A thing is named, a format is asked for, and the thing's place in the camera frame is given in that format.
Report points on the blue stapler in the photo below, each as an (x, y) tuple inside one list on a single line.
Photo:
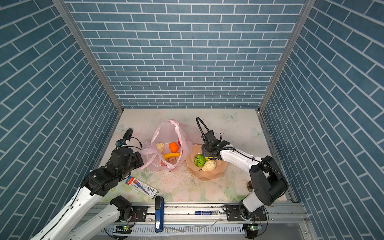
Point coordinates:
[(159, 214)]

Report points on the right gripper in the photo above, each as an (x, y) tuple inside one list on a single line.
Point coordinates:
[(204, 150)]

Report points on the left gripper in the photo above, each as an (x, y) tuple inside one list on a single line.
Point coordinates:
[(137, 156)]

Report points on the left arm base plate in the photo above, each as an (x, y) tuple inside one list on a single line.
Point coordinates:
[(139, 214)]

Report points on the black stapler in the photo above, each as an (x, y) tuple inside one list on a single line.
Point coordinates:
[(128, 134)]

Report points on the green fake fruit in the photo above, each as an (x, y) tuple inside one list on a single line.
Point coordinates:
[(199, 161)]

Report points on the plaid glasses case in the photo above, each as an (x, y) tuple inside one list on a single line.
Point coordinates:
[(249, 186)]

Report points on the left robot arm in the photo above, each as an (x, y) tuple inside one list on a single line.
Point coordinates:
[(94, 186)]

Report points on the pink plastic bag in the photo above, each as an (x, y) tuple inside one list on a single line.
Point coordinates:
[(168, 148)]

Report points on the toothpaste box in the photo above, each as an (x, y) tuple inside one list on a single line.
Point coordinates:
[(142, 187)]

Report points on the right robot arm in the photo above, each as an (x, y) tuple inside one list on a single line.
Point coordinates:
[(267, 179)]

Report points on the cream fake pear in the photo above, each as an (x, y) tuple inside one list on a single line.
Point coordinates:
[(209, 166)]

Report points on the blue marker pen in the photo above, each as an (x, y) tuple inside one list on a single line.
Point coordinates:
[(207, 213)]

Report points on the yellow fake banana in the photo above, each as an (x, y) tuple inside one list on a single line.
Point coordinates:
[(171, 155)]

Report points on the aluminium front rail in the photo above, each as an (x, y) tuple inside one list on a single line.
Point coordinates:
[(182, 213)]

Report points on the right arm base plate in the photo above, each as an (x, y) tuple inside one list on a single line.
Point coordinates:
[(236, 213)]

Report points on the orange fake tangerine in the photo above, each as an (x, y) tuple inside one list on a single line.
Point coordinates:
[(174, 147)]

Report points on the peach scalloped bowl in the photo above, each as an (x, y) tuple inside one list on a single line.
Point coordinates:
[(201, 175)]

